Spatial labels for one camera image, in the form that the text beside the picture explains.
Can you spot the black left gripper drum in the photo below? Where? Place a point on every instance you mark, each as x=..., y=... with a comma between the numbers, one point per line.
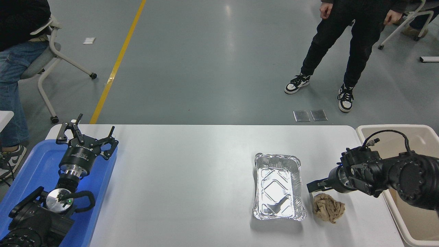
x=79, y=154

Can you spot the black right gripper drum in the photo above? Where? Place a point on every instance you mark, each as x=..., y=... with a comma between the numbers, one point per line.
x=337, y=180

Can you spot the silver foil tray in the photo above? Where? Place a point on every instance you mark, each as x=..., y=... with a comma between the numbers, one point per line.
x=277, y=185

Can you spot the silver floor plate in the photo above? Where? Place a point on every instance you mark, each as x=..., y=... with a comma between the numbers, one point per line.
x=301, y=116
x=319, y=115

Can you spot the person's right hand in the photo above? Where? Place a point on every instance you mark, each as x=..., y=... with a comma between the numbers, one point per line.
x=325, y=10

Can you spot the person's left hand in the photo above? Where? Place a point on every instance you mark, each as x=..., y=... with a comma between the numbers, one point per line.
x=393, y=17

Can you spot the crumpled tan paper ball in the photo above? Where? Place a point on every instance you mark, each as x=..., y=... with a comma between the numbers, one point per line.
x=328, y=207

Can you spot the blue plastic tray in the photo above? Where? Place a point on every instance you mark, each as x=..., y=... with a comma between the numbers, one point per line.
x=31, y=171

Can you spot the white side table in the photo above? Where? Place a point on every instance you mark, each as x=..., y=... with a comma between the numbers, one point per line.
x=5, y=120

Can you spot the large pale bin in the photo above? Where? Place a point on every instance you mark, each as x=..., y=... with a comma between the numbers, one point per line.
x=422, y=223

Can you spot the white bar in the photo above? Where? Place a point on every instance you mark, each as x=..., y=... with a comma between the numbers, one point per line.
x=429, y=59

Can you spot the white frame grey seat chair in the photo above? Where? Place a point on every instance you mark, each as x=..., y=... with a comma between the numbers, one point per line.
x=37, y=61

